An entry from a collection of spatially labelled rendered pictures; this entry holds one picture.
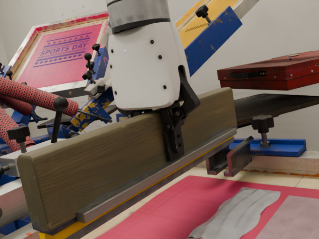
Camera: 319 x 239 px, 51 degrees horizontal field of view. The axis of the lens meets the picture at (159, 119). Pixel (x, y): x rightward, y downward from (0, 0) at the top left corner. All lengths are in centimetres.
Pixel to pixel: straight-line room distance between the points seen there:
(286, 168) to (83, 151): 43
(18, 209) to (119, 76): 29
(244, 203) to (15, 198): 36
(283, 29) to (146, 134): 211
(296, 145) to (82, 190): 45
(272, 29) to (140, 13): 211
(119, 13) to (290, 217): 36
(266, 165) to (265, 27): 188
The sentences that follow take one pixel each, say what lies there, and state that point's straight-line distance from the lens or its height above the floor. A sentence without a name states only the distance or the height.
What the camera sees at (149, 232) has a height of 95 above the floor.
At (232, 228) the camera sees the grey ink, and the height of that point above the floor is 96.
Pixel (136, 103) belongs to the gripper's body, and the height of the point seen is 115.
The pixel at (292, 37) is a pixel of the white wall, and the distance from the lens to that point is 244.
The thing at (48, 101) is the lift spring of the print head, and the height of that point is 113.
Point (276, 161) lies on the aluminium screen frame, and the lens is 67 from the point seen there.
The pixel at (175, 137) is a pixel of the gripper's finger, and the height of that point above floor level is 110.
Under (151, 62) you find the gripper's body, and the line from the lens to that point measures 40.
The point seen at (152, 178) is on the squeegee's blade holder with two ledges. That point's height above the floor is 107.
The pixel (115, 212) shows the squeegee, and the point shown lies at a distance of 39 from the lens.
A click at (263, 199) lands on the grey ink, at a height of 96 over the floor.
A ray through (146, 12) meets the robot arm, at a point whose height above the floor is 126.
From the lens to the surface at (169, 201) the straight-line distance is 61.
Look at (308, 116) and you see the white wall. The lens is 249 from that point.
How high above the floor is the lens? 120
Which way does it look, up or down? 10 degrees down
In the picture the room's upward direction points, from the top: 10 degrees counter-clockwise
